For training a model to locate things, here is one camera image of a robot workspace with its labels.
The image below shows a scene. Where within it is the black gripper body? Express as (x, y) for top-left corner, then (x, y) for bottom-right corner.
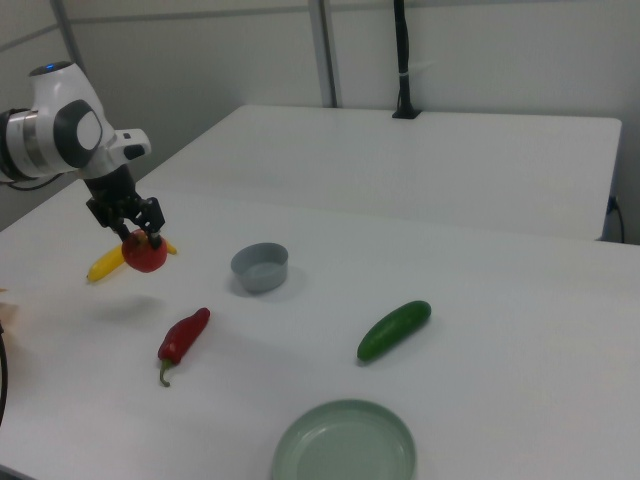
(82, 167), (151, 230)

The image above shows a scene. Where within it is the red apple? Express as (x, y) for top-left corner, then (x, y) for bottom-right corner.
(121, 229), (169, 274)

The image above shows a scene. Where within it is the small grey bowl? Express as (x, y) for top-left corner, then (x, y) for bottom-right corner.
(230, 242), (290, 294)

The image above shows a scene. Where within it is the yellow banana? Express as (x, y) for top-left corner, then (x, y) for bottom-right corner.
(86, 238), (179, 284)

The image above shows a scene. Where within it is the red chili pepper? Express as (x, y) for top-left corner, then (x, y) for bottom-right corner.
(157, 306), (212, 388)

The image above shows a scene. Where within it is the green cucumber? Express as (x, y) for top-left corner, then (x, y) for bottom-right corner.
(356, 299), (433, 363)

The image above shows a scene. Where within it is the black clamped pole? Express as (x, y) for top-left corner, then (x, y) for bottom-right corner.
(391, 0), (424, 120)

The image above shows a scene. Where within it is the pale green plate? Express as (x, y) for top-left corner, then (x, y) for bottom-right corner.
(272, 398), (418, 480)

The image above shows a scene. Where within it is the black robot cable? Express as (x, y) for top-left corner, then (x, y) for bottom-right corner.
(4, 175), (54, 192)

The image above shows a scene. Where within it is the thick black cable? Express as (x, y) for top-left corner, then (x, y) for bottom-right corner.
(0, 321), (11, 427)

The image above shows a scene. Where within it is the vertical aluminium wall post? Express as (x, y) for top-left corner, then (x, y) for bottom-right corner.
(306, 0), (344, 109)

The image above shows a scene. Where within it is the black power cable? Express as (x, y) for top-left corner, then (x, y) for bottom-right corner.
(606, 194), (626, 245)

